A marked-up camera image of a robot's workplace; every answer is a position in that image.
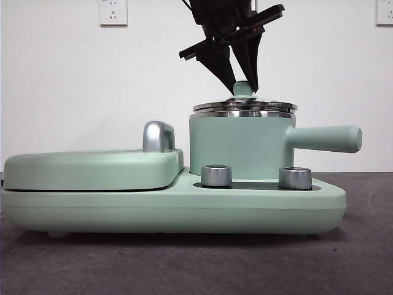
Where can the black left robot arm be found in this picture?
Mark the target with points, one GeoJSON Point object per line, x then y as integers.
{"type": "Point", "coordinates": [221, 9]}

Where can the silver control knob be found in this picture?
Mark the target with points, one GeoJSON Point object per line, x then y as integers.
{"type": "Point", "coordinates": [216, 175]}
{"type": "Point", "coordinates": [295, 178]}

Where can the green breakfast maker base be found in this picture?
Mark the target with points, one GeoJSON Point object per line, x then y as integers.
{"type": "Point", "coordinates": [153, 212]}

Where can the white wall socket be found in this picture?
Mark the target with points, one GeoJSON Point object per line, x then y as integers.
{"type": "Point", "coordinates": [113, 13]}
{"type": "Point", "coordinates": [385, 12]}

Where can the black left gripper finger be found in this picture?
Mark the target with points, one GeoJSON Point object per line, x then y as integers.
{"type": "Point", "coordinates": [247, 55]}
{"type": "Point", "coordinates": [218, 64]}

